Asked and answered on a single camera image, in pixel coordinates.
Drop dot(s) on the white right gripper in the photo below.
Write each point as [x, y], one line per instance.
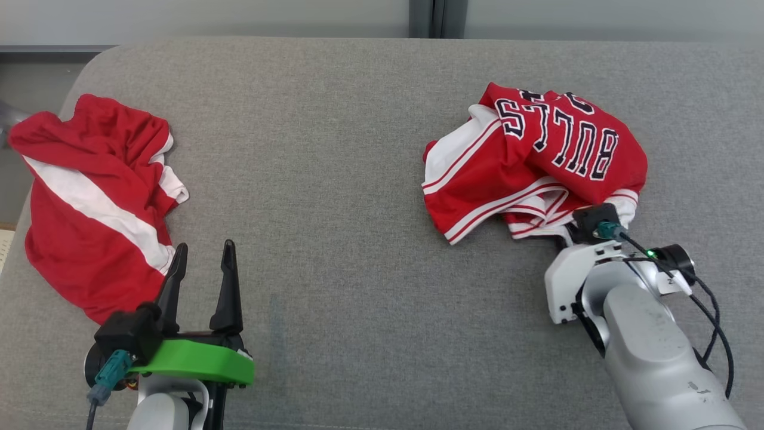
[564, 280]

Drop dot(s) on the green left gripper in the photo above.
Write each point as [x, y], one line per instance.
[203, 361]

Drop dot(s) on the red Bulls basketball jersey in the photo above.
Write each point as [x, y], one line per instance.
[477, 203]

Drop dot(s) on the red shorts with white stripe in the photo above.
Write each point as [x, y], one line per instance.
[77, 251]

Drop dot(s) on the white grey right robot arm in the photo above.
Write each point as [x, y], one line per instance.
[650, 358]

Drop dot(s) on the grey fabric sofa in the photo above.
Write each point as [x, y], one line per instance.
[358, 179]

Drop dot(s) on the grey metal tube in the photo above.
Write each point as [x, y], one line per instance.
[9, 116]

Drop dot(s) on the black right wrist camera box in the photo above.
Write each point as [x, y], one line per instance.
[594, 218]

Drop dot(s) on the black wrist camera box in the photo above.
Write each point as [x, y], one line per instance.
[128, 334]
[594, 218]

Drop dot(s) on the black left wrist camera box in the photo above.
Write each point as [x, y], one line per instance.
[128, 334]

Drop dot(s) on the grey horizontal frame rail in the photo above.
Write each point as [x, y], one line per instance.
[54, 49]

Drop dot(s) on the grey metal frame post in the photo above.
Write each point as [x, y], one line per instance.
[421, 18]

